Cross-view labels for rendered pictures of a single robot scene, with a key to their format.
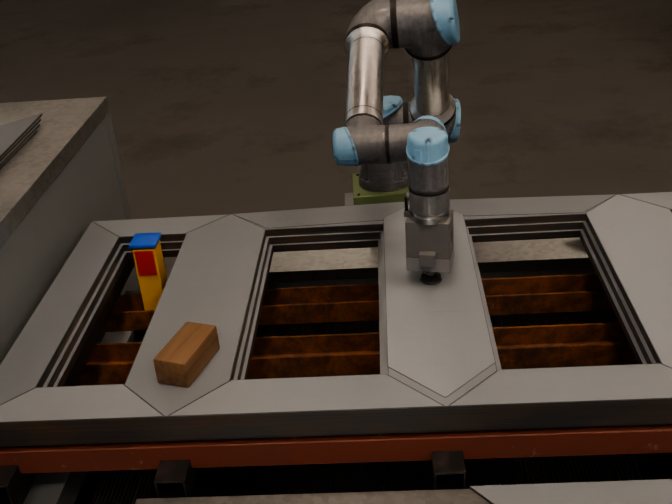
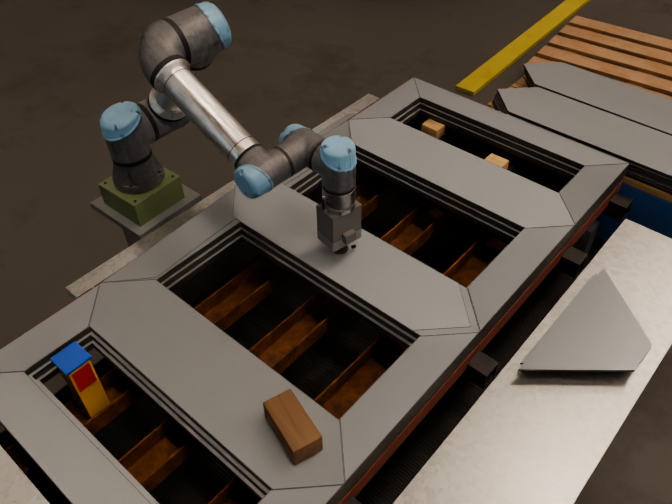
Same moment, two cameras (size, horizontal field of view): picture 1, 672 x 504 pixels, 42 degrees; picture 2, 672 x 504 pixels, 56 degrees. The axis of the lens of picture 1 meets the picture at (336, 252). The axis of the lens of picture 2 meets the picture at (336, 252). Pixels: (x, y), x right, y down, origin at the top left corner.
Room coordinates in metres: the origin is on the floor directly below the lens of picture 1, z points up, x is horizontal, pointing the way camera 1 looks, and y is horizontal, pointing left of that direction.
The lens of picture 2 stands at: (0.80, 0.70, 1.95)
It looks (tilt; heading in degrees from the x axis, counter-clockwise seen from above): 45 degrees down; 307
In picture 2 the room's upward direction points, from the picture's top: 1 degrees counter-clockwise
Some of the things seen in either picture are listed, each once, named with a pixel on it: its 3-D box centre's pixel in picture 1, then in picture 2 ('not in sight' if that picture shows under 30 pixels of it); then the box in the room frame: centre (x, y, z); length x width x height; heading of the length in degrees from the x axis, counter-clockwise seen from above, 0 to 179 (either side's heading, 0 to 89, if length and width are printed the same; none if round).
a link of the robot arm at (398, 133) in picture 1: (419, 142); (300, 150); (1.57, -0.18, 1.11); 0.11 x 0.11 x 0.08; 82
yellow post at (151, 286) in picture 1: (153, 282); (86, 387); (1.71, 0.42, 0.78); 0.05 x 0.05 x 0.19; 86
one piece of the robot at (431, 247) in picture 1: (427, 239); (341, 222); (1.46, -0.18, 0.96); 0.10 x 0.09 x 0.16; 164
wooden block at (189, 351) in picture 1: (187, 353); (292, 426); (1.24, 0.27, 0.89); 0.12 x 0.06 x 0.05; 158
